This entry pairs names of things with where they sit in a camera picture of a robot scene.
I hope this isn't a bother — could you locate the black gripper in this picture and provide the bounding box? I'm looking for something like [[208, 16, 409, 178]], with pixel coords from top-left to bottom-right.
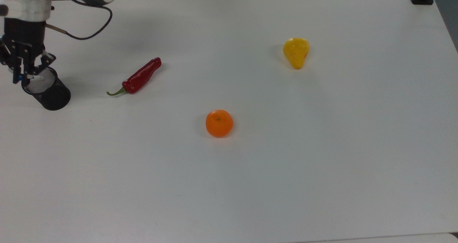
[[0, 18, 57, 84]]

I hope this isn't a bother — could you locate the black mesh pen cup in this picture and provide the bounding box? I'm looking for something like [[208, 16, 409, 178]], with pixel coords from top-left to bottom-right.
[[21, 67, 71, 111]]

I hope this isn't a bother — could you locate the red chili pepper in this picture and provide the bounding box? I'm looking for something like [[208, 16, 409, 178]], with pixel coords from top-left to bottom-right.
[[106, 57, 162, 96]]

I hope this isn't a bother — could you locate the orange mandarin fruit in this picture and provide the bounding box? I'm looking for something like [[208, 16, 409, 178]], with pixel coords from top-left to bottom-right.
[[205, 110, 234, 138]]

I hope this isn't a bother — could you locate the yellow pear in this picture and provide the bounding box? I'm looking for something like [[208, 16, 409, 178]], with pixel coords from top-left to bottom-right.
[[283, 38, 311, 70]]

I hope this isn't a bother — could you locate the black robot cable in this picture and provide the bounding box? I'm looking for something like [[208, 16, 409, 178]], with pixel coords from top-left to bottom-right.
[[46, 5, 113, 41]]

